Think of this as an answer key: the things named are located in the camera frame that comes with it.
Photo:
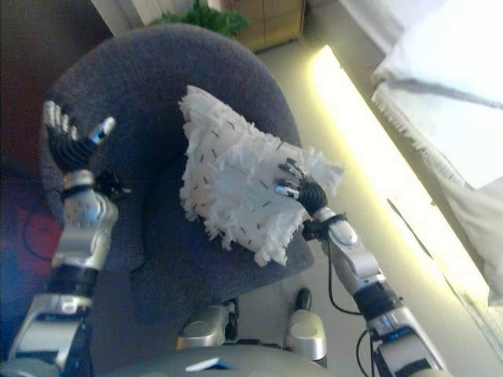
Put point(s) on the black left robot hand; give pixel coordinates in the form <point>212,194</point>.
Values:
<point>70,151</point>

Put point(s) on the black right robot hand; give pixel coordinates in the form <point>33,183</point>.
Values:
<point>310,196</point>

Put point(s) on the white fringed cushion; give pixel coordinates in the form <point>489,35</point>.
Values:
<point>236,176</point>

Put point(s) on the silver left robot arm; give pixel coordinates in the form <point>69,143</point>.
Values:
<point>78,235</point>

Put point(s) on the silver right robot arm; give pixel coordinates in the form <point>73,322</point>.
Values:
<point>361,267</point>

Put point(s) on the grey fabric armchair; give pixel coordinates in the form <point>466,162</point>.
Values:
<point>157,78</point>

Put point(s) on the white curtain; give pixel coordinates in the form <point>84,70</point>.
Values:
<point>125,9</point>

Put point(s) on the wooden bedside table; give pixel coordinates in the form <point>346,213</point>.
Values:
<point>275,23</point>

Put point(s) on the cream white duvet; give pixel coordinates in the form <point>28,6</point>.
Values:
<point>452,78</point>

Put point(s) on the grey robot torso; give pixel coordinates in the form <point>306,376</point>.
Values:
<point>236,365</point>

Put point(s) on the green potted plant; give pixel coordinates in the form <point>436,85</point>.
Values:
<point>208,17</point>

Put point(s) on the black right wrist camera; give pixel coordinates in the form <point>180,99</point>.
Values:
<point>312,229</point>

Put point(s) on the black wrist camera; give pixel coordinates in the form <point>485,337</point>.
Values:
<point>112,184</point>
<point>312,229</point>

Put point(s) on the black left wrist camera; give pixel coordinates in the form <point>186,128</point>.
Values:
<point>112,184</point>

